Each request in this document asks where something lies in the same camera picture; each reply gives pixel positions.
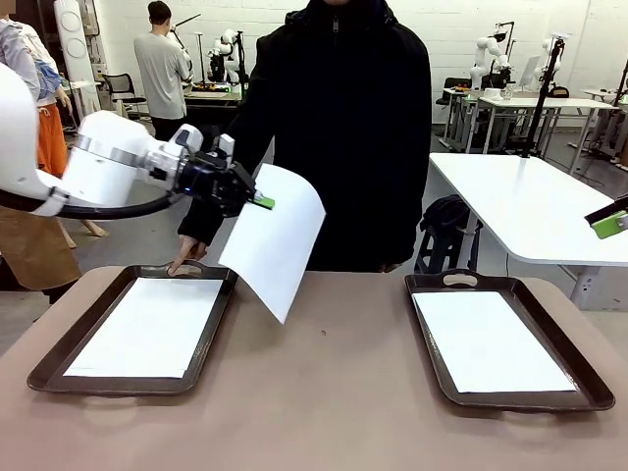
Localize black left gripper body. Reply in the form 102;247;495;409
182;150;257;219

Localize white A4 paper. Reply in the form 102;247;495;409
62;276;226;380
217;162;328;326
410;289;579;395

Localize brown plastic serving tray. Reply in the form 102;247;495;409
404;268;617;413
26;262;240;397

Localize person's left forearm black sleeve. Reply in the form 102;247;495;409
387;161;433;270

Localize person's right hand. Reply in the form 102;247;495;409
166;234;209;277

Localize dark workbench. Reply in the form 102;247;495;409
183;85;246;124

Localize large white table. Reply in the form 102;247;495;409
426;151;628;311

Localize person in black jacket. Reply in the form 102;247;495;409
177;0;434;274

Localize white desk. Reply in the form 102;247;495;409
476;95;620;174
581;86;628;107

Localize man in grey shirt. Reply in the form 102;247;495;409
132;0;193;141

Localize tall black tripod pole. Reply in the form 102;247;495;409
520;36;566;159

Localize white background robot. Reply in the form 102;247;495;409
208;28;245;84

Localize black mesh office chair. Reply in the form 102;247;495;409
100;72;148;119

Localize person in orange trousers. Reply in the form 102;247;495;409
22;22;75;181

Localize brown cardboard board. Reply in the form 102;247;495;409
0;205;83;291

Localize black desk chair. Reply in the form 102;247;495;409
435;76;475;148

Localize white tower air conditioner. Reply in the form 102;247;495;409
52;0;107;99

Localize person in striped shirt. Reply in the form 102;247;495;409
0;7;40;99

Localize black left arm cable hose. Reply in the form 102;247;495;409
0;188;190;221

